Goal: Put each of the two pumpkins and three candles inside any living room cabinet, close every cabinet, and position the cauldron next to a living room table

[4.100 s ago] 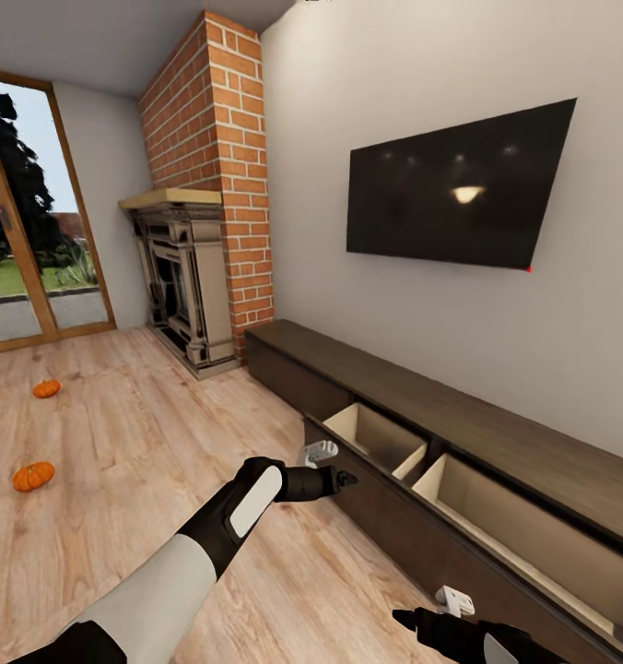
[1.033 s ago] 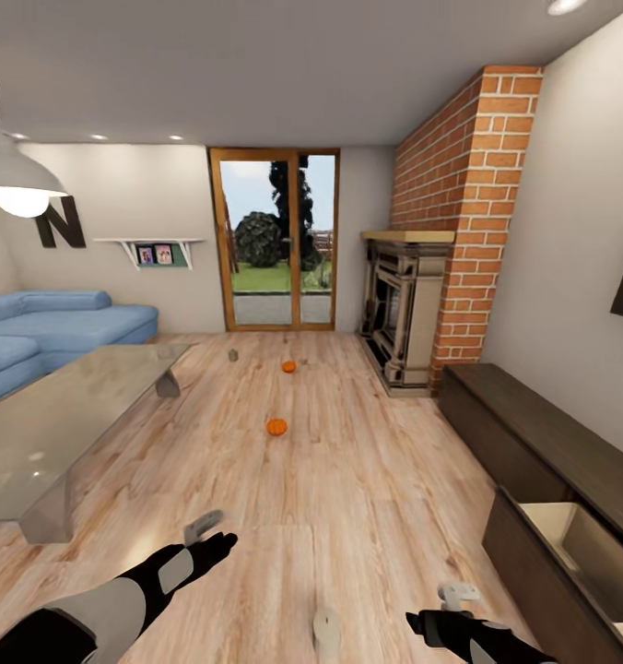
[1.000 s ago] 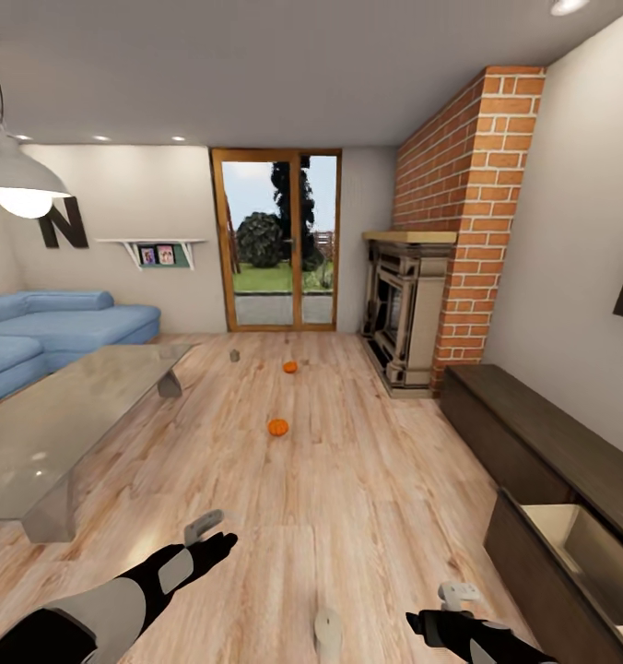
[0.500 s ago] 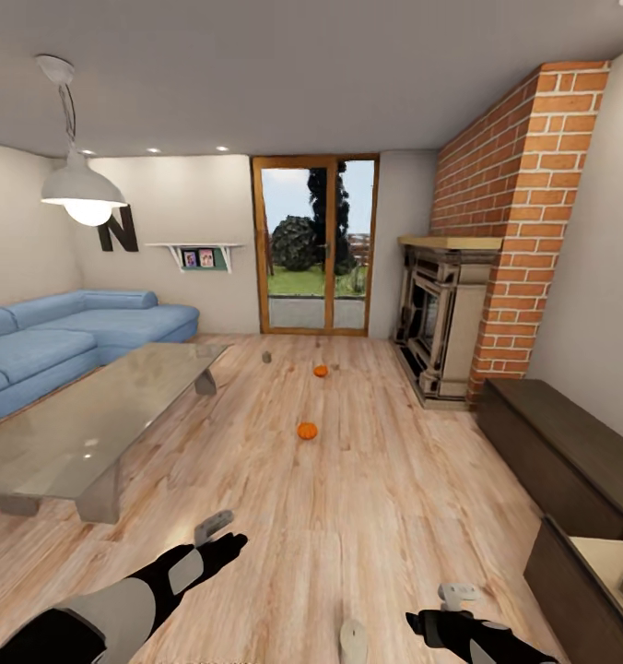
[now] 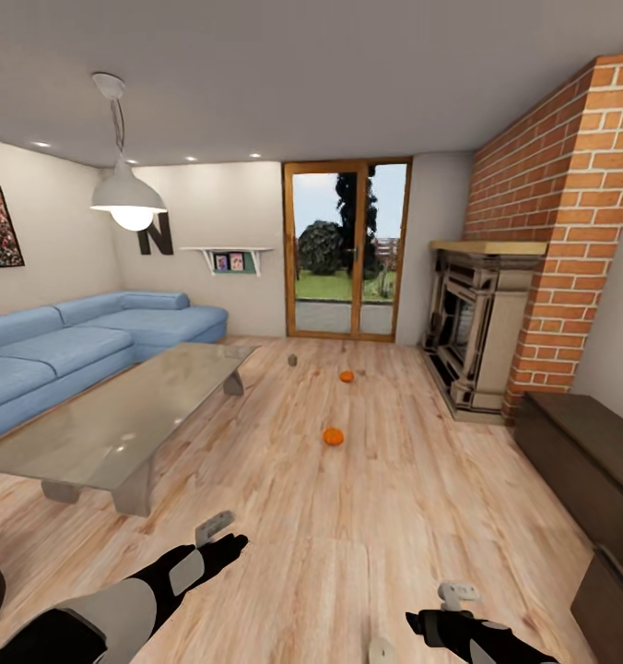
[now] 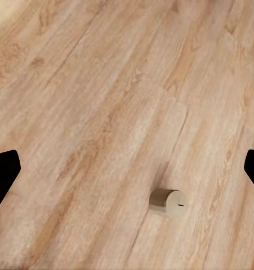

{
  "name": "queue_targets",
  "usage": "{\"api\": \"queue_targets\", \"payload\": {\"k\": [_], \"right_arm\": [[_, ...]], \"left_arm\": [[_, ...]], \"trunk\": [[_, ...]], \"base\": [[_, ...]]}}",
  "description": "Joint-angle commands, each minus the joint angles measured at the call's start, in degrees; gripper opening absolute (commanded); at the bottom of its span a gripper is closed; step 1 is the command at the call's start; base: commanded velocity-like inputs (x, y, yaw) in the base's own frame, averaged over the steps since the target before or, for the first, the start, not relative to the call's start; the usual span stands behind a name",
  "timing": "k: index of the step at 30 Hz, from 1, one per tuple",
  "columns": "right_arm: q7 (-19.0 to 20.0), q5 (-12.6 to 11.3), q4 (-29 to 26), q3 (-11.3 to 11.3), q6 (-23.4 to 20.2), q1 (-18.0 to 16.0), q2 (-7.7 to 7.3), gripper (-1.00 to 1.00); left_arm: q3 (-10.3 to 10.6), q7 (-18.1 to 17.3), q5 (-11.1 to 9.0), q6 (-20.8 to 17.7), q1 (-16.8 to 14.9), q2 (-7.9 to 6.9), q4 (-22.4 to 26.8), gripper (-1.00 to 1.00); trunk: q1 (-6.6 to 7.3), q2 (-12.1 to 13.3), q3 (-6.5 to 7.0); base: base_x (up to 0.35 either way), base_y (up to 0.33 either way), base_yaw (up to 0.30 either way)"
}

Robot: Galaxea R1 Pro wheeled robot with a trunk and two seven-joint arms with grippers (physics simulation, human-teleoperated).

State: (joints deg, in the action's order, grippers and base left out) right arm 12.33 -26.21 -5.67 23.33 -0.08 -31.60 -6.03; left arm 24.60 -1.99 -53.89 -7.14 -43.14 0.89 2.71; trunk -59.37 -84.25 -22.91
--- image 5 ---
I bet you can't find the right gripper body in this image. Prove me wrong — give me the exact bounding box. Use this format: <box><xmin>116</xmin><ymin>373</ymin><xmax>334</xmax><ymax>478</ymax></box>
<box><xmin>420</xmin><ymin>610</ymin><xmax>474</xmax><ymax>661</ymax></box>

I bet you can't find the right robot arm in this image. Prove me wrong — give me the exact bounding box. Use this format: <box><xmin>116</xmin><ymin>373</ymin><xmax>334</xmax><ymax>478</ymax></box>
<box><xmin>406</xmin><ymin>582</ymin><xmax>558</xmax><ymax>664</ymax></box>

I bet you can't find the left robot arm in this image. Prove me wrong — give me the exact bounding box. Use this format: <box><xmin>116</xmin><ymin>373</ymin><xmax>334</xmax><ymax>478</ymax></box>
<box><xmin>0</xmin><ymin>510</ymin><xmax>248</xmax><ymax>664</ymax></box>

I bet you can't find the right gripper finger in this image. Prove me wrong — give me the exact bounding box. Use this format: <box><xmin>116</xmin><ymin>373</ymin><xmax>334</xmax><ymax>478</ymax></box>
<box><xmin>406</xmin><ymin>612</ymin><xmax>422</xmax><ymax>635</ymax></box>

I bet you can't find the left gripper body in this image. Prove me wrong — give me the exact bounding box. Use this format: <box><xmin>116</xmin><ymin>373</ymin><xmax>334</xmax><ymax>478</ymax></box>
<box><xmin>203</xmin><ymin>534</ymin><xmax>241</xmax><ymax>578</ymax></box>

